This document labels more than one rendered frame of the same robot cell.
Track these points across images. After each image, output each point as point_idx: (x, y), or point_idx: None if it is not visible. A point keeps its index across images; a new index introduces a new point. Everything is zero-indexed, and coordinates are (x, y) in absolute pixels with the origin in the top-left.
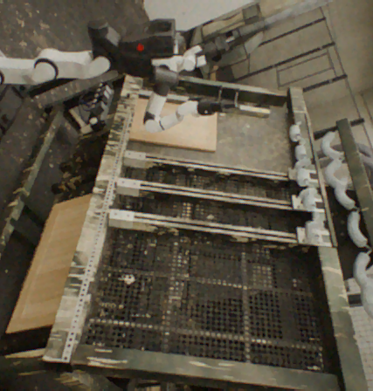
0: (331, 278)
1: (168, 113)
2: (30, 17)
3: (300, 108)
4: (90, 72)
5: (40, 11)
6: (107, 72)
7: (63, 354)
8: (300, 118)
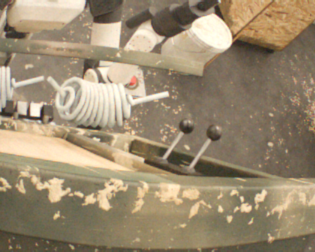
0: None
1: (52, 145)
2: (157, 139)
3: (314, 181)
4: None
5: (193, 150)
6: (7, 33)
7: None
8: (275, 181)
